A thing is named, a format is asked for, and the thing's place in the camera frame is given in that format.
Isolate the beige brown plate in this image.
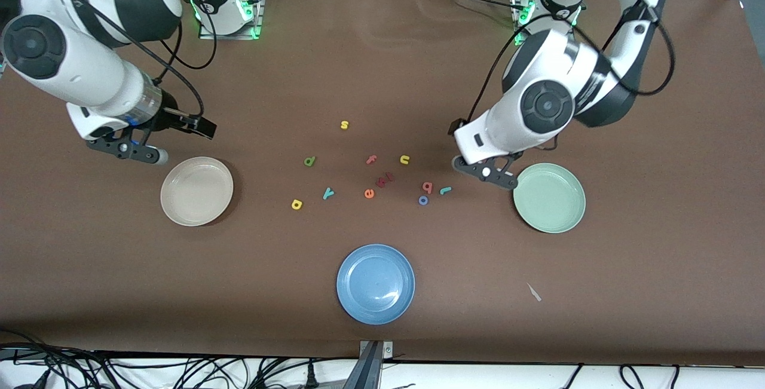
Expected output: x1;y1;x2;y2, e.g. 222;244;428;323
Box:
160;157;234;227

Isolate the brown paper table cover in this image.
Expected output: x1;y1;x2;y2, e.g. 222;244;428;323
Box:
0;0;765;367

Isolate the pale green plate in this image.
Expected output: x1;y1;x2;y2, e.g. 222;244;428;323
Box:
513;163;587;234

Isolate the blue plate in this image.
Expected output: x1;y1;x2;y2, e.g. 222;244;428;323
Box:
336;244;416;325

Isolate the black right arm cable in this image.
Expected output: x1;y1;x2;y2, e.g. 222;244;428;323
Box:
54;0;219;121

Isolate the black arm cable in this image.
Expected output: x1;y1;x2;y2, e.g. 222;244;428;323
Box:
463;0;677;151
54;0;219;121

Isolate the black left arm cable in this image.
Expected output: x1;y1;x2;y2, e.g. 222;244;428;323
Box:
463;0;677;151

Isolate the aluminium table edge bracket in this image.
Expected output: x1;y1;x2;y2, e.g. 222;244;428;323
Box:
357;340;394;389

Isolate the black floor cable tangle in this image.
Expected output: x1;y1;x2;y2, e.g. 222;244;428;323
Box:
0;328;359;389

